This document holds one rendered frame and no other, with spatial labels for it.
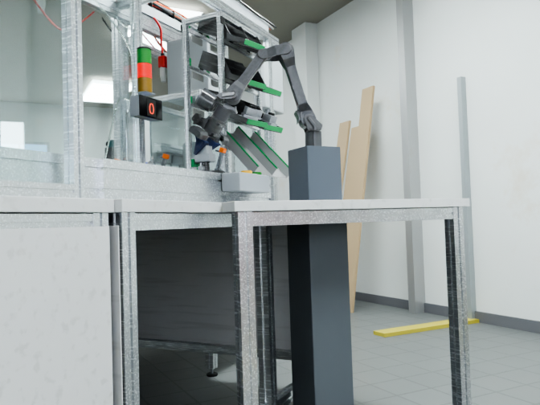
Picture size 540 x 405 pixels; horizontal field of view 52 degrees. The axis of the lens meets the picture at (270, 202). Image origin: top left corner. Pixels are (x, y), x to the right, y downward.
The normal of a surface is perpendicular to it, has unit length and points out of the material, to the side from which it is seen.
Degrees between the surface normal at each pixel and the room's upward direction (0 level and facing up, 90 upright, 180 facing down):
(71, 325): 90
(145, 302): 90
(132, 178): 90
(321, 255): 90
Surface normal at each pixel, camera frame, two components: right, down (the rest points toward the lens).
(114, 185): 0.90, -0.04
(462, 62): -0.89, 0.01
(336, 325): 0.45, -0.05
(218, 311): -0.44, -0.02
